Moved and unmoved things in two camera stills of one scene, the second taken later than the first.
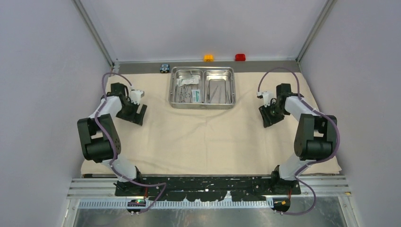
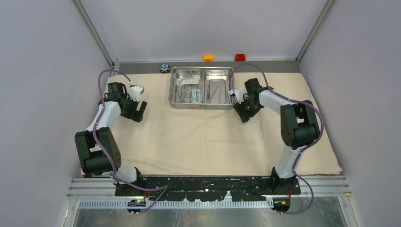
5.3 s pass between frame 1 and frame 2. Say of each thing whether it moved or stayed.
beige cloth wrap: stayed
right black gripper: moved
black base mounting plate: stayed
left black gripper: stayed
